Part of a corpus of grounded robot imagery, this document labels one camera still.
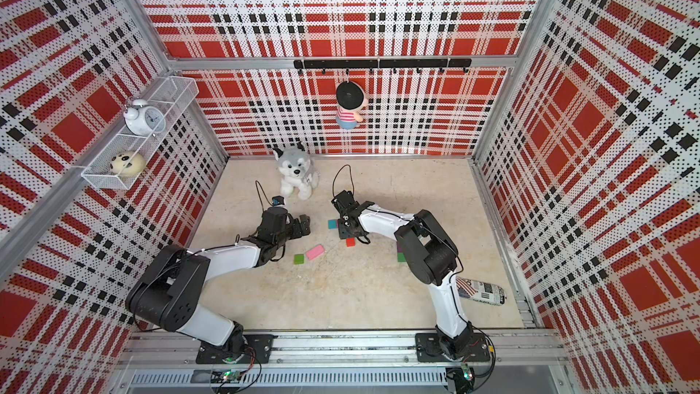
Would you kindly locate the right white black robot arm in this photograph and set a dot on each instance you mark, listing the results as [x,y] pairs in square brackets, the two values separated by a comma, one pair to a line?
[431,255]

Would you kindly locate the light pink block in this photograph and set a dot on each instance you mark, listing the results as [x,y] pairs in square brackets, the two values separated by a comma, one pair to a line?
[315,252]

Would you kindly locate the aluminium front rail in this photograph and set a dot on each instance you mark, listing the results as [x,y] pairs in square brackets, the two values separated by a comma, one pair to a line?
[523,361]

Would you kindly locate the left green circuit board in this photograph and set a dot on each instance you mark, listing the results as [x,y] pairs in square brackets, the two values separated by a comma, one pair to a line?
[223,377]

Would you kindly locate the hanging doll with black hat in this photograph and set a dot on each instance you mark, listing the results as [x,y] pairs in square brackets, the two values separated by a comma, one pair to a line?
[351,100]

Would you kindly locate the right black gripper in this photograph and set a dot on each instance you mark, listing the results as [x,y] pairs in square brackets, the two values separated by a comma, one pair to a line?
[343,232]

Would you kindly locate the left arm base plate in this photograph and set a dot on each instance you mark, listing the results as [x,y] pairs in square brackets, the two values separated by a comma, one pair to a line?
[239,349]

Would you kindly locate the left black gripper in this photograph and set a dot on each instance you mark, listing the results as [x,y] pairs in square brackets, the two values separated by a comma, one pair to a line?
[305,223]

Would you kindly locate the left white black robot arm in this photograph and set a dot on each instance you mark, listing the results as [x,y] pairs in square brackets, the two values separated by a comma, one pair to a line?
[168,293]

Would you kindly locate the striped flag pattern object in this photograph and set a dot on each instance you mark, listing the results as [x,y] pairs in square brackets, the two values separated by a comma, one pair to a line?
[481,292]

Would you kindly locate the white alarm clock on shelf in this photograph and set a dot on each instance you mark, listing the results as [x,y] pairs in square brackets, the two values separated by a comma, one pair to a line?
[143,119]

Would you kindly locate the black hook rail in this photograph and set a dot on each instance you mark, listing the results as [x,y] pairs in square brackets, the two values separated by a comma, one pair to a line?
[382,63]

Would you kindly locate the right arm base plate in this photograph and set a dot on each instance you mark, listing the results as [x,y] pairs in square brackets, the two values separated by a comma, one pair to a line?
[437,347]

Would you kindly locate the white wire wall shelf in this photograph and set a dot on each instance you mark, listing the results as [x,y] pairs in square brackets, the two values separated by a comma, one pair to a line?
[172,95]

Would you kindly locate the cream panda ball toy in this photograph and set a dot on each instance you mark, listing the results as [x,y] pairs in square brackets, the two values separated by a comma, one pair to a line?
[128,164]

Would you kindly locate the husky plush toy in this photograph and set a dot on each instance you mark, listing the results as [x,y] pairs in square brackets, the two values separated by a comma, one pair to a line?
[298,171]

